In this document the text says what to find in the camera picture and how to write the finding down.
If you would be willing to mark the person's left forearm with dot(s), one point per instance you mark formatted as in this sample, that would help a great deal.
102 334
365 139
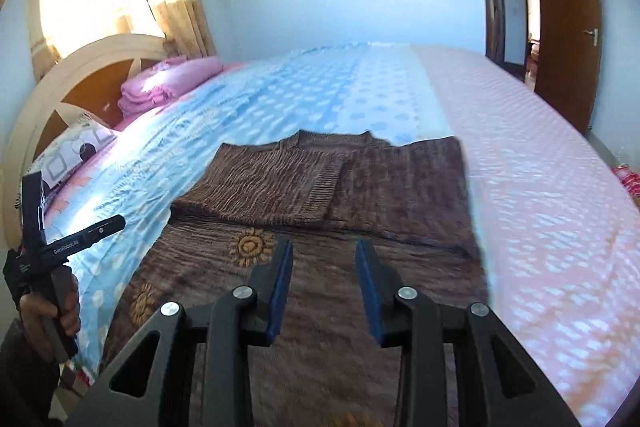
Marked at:
22 382

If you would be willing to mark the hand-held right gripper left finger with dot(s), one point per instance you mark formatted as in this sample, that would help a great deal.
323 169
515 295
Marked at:
280 287

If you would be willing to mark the brown knitted sweater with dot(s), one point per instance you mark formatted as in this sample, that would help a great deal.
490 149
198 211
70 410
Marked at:
320 187

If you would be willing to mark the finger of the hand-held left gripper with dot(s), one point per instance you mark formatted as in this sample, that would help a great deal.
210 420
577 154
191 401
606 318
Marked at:
95 229
32 207

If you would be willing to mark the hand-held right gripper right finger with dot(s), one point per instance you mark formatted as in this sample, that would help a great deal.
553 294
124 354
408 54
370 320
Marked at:
370 292

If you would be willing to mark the bed with dotted quilt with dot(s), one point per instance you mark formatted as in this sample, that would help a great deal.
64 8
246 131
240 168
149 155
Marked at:
540 217

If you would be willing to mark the red striped cloth pile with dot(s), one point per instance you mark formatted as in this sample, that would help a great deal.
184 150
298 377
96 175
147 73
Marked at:
629 184

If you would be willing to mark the person's left hand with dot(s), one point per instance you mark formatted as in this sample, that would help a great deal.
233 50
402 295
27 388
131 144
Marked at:
42 317

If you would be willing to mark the patterned pillow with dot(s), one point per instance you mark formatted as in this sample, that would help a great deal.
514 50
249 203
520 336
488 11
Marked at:
75 149

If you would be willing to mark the pink pillows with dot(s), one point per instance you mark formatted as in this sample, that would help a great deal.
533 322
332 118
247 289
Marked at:
165 79

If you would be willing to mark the brown wooden door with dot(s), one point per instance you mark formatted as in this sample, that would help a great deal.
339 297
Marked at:
565 57

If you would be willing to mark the wooden headboard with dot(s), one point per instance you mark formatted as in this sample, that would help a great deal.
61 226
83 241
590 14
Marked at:
45 107

